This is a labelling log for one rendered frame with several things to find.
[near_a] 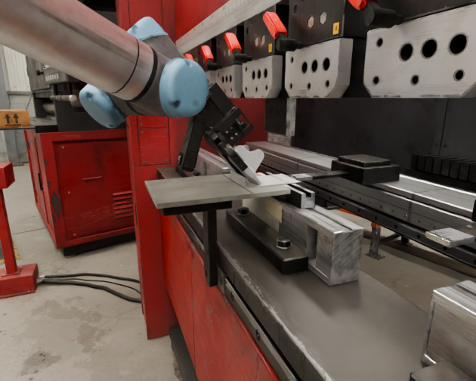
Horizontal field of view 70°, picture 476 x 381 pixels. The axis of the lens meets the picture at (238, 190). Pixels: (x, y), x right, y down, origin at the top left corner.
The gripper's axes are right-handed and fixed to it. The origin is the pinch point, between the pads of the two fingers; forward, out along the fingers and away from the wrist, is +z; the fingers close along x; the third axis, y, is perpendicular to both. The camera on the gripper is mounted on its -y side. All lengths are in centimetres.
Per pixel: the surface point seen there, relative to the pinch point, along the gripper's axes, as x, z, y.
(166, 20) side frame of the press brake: 86, -36, 31
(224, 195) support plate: -7.5, -4.6, -6.5
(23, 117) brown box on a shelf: 194, -52, -55
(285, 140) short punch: -2.5, -1.3, 11.0
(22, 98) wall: 667, -114, -113
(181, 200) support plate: -7.9, -9.9, -12.6
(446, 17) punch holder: -39.5, -16.3, 18.0
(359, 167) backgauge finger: -4.2, 15.6, 20.6
